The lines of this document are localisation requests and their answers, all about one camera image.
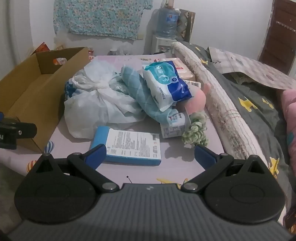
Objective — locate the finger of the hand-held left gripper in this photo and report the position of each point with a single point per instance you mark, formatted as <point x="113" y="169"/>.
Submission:
<point x="23" y="129"/>

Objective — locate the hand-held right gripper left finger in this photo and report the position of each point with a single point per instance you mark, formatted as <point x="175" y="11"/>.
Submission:
<point x="94" y="155"/>

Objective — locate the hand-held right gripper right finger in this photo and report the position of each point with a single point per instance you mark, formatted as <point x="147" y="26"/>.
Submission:
<point x="204" y="155"/>

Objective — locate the blue box with white label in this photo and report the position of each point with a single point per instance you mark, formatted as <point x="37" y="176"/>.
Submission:
<point x="129" y="144"/>

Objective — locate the brown cardboard box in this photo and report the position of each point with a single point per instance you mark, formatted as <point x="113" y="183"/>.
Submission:
<point x="27" y="92"/>

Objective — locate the white plastic bag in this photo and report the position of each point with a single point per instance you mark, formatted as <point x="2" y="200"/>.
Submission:
<point x="92" y="104"/>

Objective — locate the pink white plush toy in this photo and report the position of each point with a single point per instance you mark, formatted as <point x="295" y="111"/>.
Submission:
<point x="196" y="102"/>

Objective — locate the blue checked towel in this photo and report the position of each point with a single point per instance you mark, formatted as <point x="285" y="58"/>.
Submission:
<point x="136" y="89"/>

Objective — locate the blue white wet wipes packet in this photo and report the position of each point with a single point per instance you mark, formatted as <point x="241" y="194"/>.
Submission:
<point x="166" y="85"/>

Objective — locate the green knitted cloth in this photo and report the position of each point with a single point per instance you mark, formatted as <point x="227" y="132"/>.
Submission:
<point x="195" y="132"/>

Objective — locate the pink printed bed sheet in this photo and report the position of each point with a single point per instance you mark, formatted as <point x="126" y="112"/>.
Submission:
<point x="175" y="163"/>

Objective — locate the small white carton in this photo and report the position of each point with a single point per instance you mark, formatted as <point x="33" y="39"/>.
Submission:
<point x="173" y="128"/>

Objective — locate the rolled white quilt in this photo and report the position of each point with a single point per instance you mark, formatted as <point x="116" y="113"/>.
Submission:
<point x="219" y="97"/>

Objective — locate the grey duvet with yellow print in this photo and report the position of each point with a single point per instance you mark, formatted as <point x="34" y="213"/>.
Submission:
<point x="254" y="120"/>

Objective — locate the flat white packet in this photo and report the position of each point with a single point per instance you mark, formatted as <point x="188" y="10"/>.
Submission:
<point x="193" y="83"/>

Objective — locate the red snack bag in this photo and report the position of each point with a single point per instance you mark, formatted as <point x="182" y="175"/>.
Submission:
<point x="42" y="48"/>

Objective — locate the checked grey blanket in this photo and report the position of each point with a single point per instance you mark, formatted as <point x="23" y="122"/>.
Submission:
<point x="249" y="67"/>

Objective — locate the pink pillow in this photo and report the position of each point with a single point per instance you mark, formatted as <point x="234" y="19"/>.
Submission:
<point x="290" y="104"/>

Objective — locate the white water dispenser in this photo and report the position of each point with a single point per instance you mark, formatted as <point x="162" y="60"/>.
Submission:
<point x="161" y="45"/>

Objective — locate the patterned brown paper bag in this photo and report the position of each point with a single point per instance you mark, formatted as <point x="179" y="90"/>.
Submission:
<point x="186" y="25"/>

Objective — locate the blue water bottle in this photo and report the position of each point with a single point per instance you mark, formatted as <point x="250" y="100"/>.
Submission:
<point x="167" y="20"/>

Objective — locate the brown wooden door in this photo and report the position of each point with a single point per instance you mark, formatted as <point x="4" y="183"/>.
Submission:
<point x="277" y="34"/>

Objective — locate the blue floral wall cloth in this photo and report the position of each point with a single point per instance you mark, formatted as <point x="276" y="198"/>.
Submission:
<point x="99" y="18"/>

